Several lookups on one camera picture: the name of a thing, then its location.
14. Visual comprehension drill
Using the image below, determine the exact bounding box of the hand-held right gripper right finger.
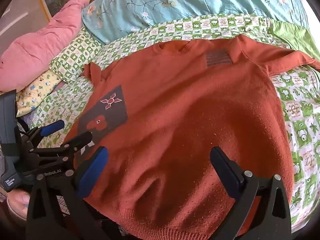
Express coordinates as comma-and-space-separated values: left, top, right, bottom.
209, 146, 293, 240

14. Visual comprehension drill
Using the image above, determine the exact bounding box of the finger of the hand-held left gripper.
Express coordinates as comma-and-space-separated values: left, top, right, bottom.
27, 131, 93, 163
19, 120, 65, 151

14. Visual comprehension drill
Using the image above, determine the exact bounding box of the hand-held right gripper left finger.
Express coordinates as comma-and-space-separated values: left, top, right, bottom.
25, 146, 125, 240

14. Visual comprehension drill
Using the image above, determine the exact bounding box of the orange knit sweater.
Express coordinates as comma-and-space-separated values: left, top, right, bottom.
64, 34, 320, 239

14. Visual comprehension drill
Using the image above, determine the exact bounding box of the person's left hand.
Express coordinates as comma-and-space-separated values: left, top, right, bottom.
6, 189, 32, 222

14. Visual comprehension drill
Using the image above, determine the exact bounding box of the yellow printed pillow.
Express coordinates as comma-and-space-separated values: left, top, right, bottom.
15, 69, 63, 117

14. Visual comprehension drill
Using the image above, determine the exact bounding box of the green checked pillow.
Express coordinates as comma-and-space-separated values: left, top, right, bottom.
49, 26, 105, 84

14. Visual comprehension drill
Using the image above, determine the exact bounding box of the pink quilt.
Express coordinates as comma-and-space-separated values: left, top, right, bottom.
0, 0, 91, 93

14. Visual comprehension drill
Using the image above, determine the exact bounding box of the green checked cartoon bedsheet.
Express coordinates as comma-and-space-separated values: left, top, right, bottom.
25, 12, 320, 233

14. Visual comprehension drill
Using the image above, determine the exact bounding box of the plain green cloth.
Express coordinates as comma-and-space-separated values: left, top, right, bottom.
269, 19, 320, 68

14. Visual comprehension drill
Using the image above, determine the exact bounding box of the teal floral quilt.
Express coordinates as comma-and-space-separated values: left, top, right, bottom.
82, 0, 310, 46

